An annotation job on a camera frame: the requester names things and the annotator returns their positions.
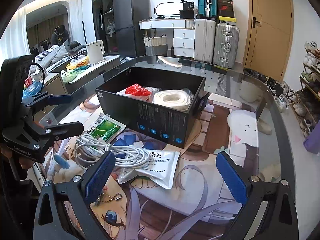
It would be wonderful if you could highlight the white cable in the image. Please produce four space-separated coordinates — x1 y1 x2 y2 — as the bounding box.
74 133 151 170

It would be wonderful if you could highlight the white blue plush toy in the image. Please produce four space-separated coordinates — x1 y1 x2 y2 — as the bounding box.
54 154 84 180

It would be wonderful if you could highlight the green white packet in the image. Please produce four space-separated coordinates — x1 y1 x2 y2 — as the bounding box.
85 113 126 143

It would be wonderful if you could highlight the white printed packet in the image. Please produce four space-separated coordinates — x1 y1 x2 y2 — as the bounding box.
118 150 180 189

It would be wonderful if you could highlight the left hand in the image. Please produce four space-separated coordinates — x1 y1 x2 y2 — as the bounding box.
1 144 34 170

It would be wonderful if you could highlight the green plastic bag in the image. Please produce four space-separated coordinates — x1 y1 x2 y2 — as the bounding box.
60 69 84 84

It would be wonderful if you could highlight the yellow snack bag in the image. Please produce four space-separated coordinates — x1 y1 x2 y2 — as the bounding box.
66 55 89 70

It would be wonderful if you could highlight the person in dark hoodie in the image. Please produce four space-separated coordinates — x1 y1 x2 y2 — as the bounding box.
50 25 69 46

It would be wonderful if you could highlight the white electric kettle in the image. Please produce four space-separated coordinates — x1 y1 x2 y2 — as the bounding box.
86 40 105 64

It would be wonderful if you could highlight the anime printed mat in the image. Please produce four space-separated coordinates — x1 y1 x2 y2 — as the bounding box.
39 93 282 240

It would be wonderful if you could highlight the purple bag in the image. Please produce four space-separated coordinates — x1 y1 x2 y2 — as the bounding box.
303 126 320 154

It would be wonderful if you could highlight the red plastic bag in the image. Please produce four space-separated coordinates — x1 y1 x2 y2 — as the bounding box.
125 83 151 96

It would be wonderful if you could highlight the shoe rack with shoes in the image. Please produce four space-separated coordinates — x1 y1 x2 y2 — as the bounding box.
292 41 319 137

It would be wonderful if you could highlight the woven laundry basket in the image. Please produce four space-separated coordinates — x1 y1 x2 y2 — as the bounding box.
143 34 168 56

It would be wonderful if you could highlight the black cardboard box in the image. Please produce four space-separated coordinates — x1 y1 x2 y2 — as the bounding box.
95 67 208 148

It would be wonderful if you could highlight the dark glass cabinet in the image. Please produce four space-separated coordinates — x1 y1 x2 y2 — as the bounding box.
92 0 113 55

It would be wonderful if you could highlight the black refrigerator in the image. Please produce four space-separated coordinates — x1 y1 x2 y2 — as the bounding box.
113 0 149 57

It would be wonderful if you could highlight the white trash bin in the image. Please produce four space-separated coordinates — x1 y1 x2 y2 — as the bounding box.
239 68 267 103

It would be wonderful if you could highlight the white desk with drawers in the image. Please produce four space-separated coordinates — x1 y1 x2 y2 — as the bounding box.
139 18 195 58

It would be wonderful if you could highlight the black handbag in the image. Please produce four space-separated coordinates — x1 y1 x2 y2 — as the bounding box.
180 0 194 19

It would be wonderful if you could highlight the white suitcase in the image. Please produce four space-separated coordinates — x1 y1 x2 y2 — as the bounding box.
194 19 216 63

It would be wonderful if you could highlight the silver suitcase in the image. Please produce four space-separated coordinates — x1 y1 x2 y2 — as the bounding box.
213 23 240 69

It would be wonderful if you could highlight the wooden door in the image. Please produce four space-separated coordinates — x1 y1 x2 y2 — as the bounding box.
243 0 294 81

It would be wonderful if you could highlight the teal suitcase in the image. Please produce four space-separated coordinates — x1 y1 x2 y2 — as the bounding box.
199 0 218 21

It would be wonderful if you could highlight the stack of shoe boxes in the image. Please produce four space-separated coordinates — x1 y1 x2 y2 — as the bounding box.
217 0 237 25

